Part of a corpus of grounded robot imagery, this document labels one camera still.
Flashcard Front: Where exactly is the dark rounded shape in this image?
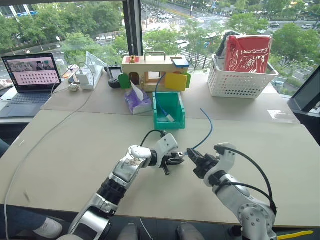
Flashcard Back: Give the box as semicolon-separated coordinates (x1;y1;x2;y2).
177;221;205;240

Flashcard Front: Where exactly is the black round object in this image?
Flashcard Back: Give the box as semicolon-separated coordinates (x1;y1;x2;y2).
107;78;122;89

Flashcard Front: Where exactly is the white perforated plastic basket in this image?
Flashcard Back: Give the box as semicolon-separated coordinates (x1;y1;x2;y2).
207;53;280;100

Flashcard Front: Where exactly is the white shoe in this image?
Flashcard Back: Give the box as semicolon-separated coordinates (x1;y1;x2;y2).
33;217;64;240

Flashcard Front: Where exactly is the long white cable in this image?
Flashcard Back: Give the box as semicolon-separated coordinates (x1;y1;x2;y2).
3;61;101;240

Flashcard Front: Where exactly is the blue cable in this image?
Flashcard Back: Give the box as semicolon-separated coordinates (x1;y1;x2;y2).
154;73;173;119
185;107;214;156

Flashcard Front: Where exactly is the purple tissue pack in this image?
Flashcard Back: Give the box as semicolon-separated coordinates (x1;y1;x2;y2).
124;79;154;116

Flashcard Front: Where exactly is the person's leg in jeans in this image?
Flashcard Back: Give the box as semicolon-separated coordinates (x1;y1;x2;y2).
0;203;49;239

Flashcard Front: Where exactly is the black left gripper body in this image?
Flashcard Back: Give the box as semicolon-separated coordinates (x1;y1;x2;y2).
161;152;177;176

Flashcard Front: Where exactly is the yellow strip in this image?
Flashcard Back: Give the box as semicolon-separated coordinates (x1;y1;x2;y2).
276;230;315;240

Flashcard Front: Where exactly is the thin white wire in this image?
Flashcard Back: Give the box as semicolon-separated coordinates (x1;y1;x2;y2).
139;217;154;240

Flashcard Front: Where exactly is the small speckled stone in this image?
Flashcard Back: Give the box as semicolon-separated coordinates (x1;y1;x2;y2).
67;82;81;93

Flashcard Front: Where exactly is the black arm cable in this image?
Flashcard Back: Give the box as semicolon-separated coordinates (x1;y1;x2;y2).
216;146;278;216
139;129;167;147

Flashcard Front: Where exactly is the red plastic-wrapped package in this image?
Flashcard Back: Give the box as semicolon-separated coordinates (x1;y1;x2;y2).
223;34;274;75

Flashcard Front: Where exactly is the wooden lock box toy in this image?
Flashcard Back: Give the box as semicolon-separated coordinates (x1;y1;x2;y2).
118;51;192;93

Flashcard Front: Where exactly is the black item behind red package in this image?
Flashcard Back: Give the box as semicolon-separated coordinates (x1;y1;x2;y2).
215;30;241;59

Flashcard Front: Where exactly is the white charger block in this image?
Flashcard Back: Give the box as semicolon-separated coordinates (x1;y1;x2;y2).
75;69;89;86

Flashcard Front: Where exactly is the dark window frame post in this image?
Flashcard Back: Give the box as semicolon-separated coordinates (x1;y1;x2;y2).
122;0;144;57

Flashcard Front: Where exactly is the green plastic bin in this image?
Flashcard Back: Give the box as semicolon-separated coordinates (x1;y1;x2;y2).
152;91;187;131

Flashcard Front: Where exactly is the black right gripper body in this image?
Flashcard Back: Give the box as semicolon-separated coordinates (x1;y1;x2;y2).
192;153;220;179

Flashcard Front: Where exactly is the white power strip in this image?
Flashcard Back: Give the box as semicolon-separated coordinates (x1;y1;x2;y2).
79;65;105;91

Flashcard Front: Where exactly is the black monitor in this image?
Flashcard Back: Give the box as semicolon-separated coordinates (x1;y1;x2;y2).
287;65;320;149

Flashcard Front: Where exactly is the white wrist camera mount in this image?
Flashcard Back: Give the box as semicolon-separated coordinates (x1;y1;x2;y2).
154;133;179;169
203;142;237;186

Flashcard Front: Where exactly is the open laptop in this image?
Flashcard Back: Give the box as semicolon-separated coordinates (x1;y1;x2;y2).
0;52;63;119

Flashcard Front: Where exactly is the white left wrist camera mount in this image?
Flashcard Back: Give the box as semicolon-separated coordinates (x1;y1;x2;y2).
154;133;179;169

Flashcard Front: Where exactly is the clear plastic cup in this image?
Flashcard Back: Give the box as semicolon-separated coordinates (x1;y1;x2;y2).
55;58;69;76

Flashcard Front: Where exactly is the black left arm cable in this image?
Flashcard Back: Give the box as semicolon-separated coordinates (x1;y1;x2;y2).
139;129;167;147

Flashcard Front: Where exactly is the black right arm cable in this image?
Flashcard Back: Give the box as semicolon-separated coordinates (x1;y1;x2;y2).
216;146;278;216

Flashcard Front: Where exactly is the black handheld device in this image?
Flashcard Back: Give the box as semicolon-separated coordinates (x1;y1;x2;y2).
104;63;124;81

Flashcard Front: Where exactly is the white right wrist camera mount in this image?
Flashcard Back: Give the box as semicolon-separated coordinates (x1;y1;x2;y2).
203;142;237;186

